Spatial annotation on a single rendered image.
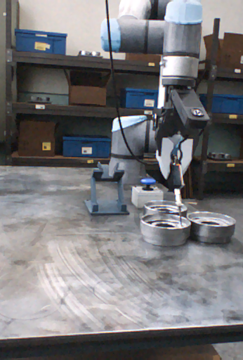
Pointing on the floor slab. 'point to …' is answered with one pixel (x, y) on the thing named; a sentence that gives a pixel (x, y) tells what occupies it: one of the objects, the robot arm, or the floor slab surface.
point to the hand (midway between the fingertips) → (173, 174)
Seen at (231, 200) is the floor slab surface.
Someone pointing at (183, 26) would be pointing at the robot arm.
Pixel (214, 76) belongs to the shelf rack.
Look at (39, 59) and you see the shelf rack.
